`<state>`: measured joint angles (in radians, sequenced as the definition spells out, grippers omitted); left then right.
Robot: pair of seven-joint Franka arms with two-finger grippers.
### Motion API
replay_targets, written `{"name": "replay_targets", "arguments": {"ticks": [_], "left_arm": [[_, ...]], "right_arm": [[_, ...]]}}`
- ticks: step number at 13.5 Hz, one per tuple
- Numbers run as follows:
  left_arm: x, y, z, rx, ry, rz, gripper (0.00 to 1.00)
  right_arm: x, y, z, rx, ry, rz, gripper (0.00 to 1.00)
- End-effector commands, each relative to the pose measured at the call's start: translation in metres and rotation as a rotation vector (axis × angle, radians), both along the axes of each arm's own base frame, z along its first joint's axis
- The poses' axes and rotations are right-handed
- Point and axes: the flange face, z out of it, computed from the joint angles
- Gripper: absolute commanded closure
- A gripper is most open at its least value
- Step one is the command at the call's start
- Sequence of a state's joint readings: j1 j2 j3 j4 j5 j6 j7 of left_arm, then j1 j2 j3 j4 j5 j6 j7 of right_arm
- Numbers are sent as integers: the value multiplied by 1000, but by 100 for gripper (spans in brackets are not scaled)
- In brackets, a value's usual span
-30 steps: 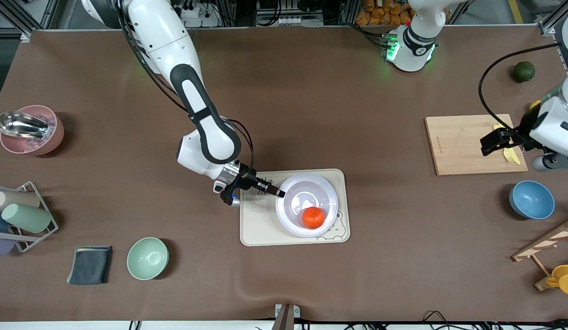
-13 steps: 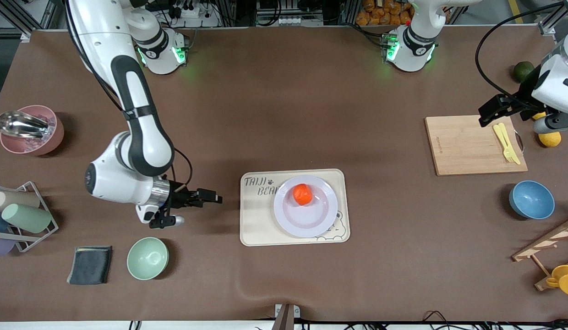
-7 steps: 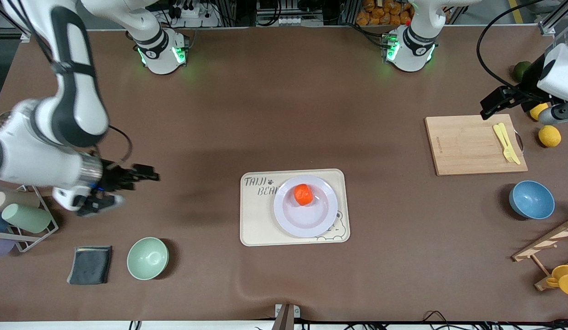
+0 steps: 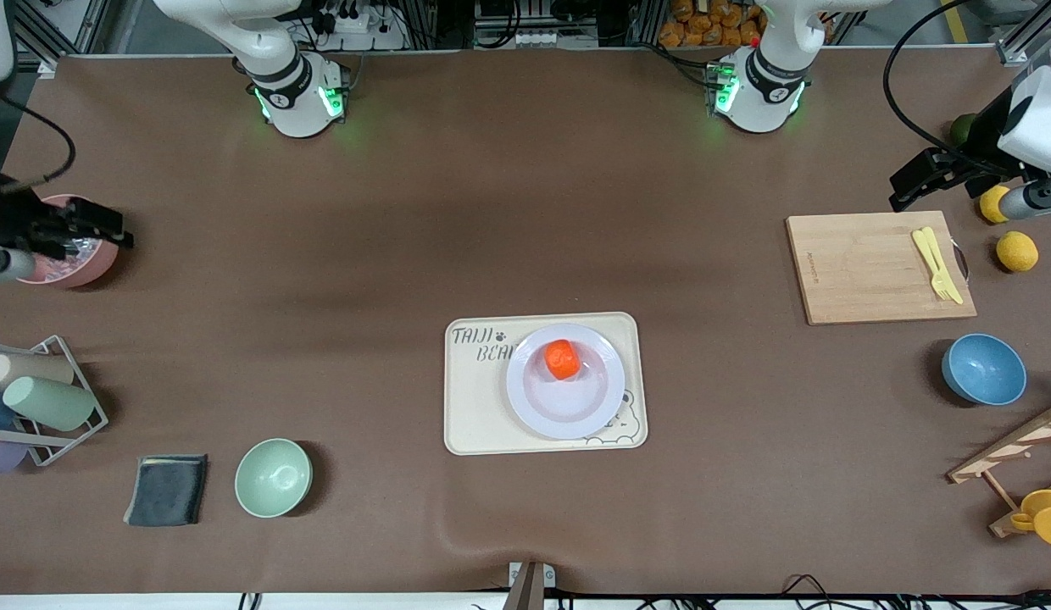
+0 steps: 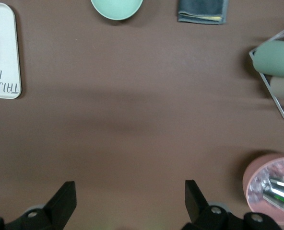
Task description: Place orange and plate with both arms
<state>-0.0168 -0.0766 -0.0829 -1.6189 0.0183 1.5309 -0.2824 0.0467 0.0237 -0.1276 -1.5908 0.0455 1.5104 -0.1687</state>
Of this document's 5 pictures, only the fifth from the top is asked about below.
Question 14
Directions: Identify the mint green cup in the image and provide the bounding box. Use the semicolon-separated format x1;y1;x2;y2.
252;40;284;78

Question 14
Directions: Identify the pink bowl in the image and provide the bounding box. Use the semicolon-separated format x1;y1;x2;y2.
242;153;284;226

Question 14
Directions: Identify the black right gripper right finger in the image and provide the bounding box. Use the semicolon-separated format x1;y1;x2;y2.
182;179;229;230

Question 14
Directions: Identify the mint green bowl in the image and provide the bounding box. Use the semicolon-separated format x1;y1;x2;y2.
90;0;144;21

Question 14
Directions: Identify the shiny metal scoop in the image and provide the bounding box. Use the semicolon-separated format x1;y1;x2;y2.
261;177;284;214

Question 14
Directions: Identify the grey wire cup rack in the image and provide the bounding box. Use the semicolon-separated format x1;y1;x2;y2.
248;23;284;122

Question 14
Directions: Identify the folded grey cloth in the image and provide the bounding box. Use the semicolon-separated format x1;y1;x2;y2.
177;0;229;25

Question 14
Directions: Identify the cream bear print tray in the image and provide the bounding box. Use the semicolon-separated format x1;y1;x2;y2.
0;2;22;100

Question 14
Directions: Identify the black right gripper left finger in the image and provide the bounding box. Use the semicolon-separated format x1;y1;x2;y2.
21;181;76;230

